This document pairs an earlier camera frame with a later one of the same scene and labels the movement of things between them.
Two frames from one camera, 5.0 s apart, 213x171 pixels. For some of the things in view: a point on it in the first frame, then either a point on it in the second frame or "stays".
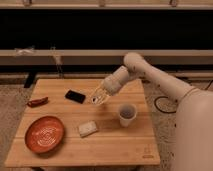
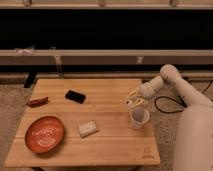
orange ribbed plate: (44, 134) stays
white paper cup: (127, 113) to (139, 115)
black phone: (75, 96) stays
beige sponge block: (88, 128) stays
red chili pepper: (37, 102) stays
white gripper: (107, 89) to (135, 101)
